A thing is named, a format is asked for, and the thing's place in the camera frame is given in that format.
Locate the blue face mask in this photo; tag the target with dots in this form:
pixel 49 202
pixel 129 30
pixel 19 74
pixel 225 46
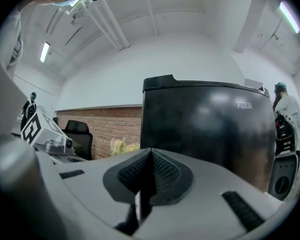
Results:
pixel 67 2

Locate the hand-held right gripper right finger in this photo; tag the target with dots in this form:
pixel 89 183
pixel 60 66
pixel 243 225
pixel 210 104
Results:
pixel 202 196

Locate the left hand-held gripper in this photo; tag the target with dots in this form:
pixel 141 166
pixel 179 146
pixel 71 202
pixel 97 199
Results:
pixel 40 126

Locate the yellow flower bouquet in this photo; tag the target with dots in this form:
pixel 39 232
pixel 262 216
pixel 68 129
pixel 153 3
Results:
pixel 120 146

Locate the person's grey sweatshirt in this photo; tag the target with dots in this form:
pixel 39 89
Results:
pixel 2 84

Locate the ceiling light tube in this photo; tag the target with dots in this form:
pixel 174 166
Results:
pixel 45 51
pixel 288 16

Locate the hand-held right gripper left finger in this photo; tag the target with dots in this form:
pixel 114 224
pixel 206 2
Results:
pixel 90 196

